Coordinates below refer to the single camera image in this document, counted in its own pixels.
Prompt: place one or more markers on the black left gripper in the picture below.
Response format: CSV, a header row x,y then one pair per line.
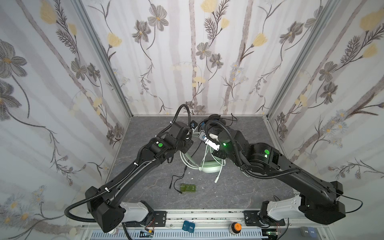
x,y
186,144

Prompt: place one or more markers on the mint green headphones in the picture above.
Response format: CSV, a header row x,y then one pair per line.
x,y
209,163

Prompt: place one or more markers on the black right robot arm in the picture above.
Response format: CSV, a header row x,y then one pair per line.
x,y
317,199

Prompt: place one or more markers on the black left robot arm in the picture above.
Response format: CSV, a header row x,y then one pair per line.
x,y
140,213

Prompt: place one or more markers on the black and blue headphones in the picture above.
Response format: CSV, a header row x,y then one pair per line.
x,y
212,117

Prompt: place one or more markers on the right black corrugated conduit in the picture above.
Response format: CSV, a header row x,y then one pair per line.
x,y
260,160

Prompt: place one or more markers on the black corrugated conduit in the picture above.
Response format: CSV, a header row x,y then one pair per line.
x,y
260,160
102,205

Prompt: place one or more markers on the orange emergency stop button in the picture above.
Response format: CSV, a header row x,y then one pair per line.
x,y
235,228

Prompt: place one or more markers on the small blue box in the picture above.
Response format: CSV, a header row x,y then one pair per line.
x,y
188,227

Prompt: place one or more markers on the left black corrugated conduit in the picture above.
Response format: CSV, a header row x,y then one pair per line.
x,y
102,205

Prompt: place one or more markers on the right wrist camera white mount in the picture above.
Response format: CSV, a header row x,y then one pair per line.
x,y
212,142

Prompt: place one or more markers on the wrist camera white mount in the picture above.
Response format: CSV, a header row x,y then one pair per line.
x,y
194,125
212,142

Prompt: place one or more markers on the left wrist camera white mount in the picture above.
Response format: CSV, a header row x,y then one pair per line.
x,y
194,125

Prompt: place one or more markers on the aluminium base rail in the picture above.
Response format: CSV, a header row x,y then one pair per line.
x,y
289,229

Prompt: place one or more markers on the white slotted cable duct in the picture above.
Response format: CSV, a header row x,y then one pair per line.
x,y
202,234

